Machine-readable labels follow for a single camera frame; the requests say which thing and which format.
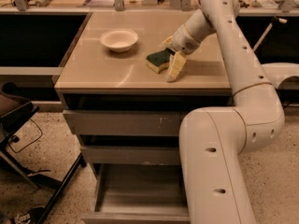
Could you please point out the green yellow sponge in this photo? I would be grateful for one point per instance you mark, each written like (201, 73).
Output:
(158, 61)

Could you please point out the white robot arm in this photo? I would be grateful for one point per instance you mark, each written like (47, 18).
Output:
(211, 138)

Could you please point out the grey middle drawer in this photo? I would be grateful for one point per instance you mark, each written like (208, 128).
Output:
(144, 150)

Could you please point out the black white shoe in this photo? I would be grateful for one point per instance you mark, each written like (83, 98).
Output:
(31, 217)

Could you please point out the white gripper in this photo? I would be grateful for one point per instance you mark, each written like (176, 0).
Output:
(184, 42)

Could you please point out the black chair frame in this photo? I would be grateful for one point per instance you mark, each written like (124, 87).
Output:
(15, 111)

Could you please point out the grey open bottom drawer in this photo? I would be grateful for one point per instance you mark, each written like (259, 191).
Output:
(138, 194)

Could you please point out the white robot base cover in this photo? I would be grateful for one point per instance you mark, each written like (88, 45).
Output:
(283, 76)

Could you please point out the grey drawer cabinet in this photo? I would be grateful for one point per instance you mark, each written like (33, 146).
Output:
(93, 69)

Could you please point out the white bowl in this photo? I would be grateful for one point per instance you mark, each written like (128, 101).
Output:
(119, 40)

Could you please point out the grey top drawer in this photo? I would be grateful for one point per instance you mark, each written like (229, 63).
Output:
(124, 115)

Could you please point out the white stick with black grip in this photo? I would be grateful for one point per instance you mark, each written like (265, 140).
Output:
(268, 29)

